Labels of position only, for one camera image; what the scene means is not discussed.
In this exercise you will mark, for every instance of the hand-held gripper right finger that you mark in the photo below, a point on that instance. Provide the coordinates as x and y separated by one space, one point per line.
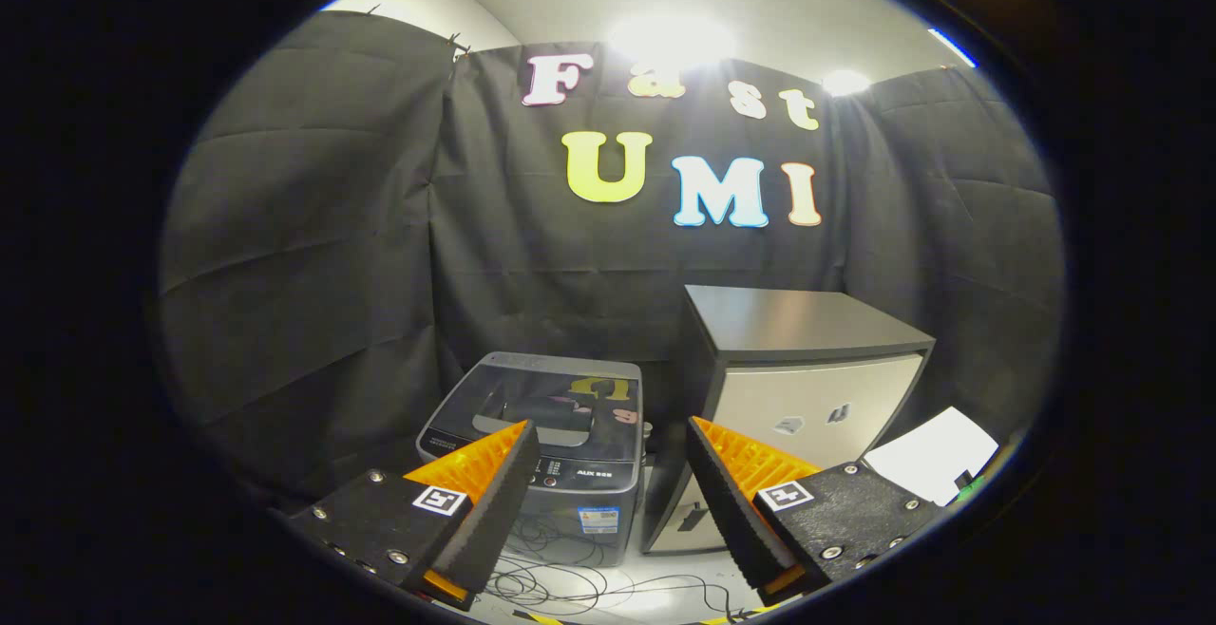
727 511

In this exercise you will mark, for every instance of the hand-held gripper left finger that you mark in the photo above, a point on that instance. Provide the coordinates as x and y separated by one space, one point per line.
494 511

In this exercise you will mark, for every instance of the grey washing machine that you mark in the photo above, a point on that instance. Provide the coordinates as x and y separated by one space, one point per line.
589 501

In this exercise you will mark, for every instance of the black and beige cabinet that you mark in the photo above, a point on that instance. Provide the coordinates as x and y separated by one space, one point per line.
807 397

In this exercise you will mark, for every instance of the white flat box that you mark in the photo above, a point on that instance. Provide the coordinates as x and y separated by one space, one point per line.
936 454

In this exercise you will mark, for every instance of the green object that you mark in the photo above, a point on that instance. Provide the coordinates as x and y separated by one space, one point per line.
971 487

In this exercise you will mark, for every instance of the black backdrop cloth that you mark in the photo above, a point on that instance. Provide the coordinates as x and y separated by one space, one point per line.
313 255

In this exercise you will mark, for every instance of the small ceiling light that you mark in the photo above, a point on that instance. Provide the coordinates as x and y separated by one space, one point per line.
845 83

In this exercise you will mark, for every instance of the round ceiling light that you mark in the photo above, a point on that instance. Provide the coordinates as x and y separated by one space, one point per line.
670 41

